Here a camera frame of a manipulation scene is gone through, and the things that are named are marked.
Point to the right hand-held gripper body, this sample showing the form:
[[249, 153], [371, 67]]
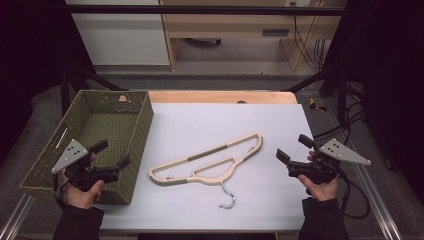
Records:
[[340, 151]]

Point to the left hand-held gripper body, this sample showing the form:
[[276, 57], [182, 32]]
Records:
[[71, 155]]

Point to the green woven basket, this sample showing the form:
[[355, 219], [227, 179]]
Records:
[[100, 126]]

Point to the person's right hand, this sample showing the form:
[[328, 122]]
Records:
[[321, 192]]

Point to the person's left hand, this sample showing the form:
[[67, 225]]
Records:
[[83, 199]]

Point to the yellow and black tool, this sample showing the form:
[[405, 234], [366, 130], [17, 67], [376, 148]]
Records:
[[315, 106]]

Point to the white table mat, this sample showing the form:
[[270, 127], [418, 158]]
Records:
[[206, 126]]

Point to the white cabinet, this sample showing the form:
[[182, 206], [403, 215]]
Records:
[[123, 36]]

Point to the light wooden desk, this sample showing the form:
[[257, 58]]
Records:
[[230, 25]]

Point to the black metal frame leg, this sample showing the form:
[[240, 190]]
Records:
[[65, 86], [341, 96]]

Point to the aluminium rail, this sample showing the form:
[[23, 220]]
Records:
[[376, 200], [15, 216]]

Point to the black horizontal frame bar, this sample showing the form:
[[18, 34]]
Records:
[[200, 10]]

